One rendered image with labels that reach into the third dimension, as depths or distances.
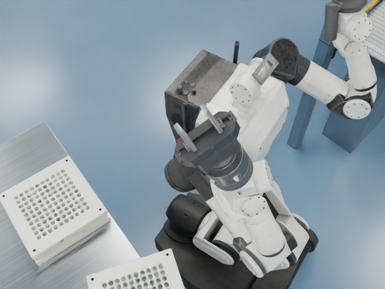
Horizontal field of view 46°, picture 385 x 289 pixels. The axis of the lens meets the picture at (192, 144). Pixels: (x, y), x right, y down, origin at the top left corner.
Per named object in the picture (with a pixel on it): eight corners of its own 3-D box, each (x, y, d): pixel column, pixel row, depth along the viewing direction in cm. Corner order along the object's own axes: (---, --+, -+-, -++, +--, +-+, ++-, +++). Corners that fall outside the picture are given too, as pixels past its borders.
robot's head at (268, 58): (232, 79, 116) (249, 69, 109) (248, 59, 120) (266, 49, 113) (248, 97, 117) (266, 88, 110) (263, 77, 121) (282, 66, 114)
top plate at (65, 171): (70, 157, 147) (69, 154, 145) (108, 213, 135) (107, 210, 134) (-2, 198, 138) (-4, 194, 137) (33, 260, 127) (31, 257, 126)
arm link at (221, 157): (165, 139, 82) (191, 167, 91) (187, 177, 76) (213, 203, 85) (222, 98, 81) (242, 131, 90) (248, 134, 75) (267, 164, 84)
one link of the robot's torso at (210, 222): (191, 246, 204) (191, 235, 193) (214, 213, 214) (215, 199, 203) (230, 270, 198) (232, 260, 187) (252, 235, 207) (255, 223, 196)
